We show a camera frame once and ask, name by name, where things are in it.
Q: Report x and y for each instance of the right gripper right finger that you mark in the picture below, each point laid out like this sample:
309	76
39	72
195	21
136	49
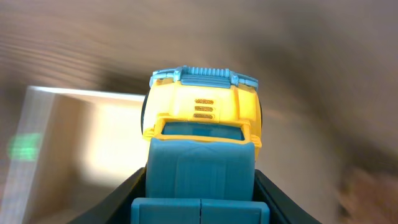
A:
283	210

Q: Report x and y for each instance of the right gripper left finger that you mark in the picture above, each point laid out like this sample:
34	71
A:
116	207

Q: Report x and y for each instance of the white cardboard box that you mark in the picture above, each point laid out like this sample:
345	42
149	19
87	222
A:
72	148

